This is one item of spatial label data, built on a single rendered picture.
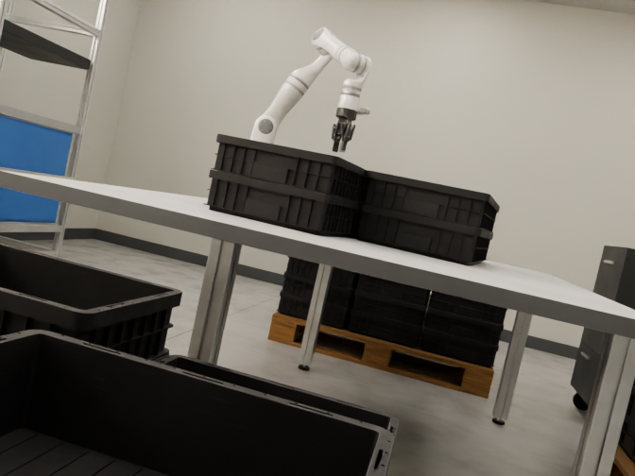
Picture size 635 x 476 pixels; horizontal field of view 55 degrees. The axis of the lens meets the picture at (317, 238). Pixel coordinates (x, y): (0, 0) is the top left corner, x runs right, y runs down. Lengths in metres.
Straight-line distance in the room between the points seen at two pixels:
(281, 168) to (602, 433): 1.06
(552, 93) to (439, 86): 0.90
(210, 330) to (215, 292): 0.09
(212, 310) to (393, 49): 4.27
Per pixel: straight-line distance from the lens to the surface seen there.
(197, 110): 5.84
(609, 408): 1.49
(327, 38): 2.51
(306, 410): 0.62
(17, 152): 3.74
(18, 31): 3.68
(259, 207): 1.82
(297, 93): 2.52
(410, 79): 5.45
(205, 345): 1.53
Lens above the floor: 0.79
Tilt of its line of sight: 3 degrees down
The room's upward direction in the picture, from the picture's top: 12 degrees clockwise
